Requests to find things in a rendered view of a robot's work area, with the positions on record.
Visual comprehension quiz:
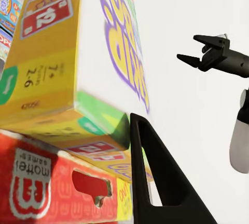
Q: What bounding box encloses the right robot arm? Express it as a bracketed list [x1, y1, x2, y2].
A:
[177, 33, 249, 174]

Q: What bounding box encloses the board game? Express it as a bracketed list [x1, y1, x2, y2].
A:
[0, 29, 12, 61]
[0, 0, 22, 36]
[0, 0, 154, 224]

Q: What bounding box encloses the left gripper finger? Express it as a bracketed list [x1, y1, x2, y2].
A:
[130, 113, 218, 224]

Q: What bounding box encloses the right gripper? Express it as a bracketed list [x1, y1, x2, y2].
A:
[177, 35, 244, 74]

